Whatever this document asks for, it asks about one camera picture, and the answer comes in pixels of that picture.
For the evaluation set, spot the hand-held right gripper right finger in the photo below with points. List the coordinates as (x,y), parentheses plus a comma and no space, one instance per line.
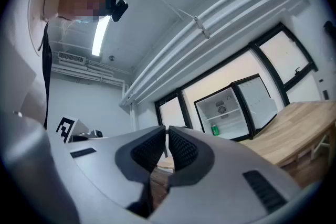
(183,149)

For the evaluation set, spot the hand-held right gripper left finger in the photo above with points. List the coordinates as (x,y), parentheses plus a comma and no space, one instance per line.
(147,149)

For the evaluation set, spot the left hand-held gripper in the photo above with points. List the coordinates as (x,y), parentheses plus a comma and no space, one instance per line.
(69,128)

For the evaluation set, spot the green soda can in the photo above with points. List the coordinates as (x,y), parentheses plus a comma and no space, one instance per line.
(215,130)

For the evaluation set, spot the narrow black framed window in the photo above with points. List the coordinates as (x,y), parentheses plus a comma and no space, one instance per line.
(170,112)

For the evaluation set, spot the round fan grille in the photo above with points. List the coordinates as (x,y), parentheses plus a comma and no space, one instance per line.
(221,108)

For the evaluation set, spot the person's black shirt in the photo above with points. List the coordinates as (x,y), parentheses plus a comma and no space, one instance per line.
(46,73)

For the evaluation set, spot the white air vent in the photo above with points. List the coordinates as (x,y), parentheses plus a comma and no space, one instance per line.
(72,58)

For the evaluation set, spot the wide black framed window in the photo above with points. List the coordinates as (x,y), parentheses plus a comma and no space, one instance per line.
(210,78)

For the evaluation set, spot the round smoke detector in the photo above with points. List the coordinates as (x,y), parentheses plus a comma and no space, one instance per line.
(112,58)

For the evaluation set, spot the ceiling strip light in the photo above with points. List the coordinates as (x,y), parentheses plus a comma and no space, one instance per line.
(101,34)

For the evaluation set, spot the light wooden table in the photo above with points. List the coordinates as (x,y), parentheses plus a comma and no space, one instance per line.
(288,128)

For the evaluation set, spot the blue face mask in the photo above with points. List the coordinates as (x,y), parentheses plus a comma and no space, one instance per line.
(85,20)

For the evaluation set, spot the white ceiling pipe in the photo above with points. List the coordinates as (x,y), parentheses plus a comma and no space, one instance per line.
(220,19)
(220,29)
(220,9)

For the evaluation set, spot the white pipe bracket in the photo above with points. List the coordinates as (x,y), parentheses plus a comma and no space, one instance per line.
(202,27)

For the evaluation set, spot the black head camera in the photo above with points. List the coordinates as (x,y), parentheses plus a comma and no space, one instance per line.
(120,10)

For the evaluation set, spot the black wall outlet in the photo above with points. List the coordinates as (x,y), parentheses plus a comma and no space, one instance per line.
(325,94)

